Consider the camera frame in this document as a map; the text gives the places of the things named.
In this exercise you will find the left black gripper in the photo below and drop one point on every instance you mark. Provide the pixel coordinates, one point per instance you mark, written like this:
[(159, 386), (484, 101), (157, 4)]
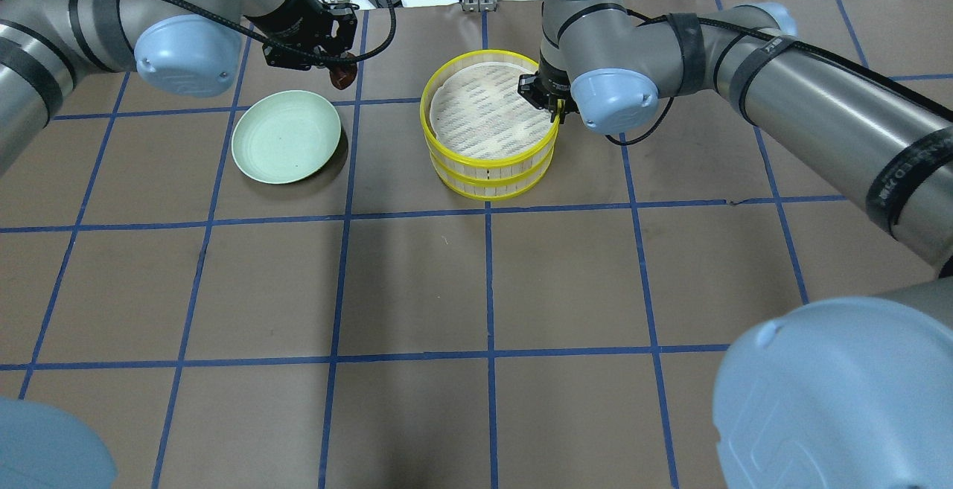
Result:
[(292, 18)]

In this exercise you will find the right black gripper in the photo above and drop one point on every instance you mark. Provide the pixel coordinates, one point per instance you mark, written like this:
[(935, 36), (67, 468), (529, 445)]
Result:
[(552, 75)]

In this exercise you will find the brown steamed bun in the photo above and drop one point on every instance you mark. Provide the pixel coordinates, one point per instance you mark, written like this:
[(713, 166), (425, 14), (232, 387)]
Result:
[(342, 76)]

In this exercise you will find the yellow steamer basket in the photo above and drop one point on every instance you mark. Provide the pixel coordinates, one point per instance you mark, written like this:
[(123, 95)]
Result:
[(472, 105), (492, 180)]

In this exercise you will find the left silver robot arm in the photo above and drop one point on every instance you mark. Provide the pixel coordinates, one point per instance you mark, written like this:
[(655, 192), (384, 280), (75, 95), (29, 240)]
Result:
[(185, 47)]

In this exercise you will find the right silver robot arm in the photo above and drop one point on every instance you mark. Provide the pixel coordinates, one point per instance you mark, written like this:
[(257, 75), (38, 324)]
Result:
[(846, 392)]

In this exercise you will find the light green plate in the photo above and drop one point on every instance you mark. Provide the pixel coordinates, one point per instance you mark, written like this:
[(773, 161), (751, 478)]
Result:
[(286, 137)]

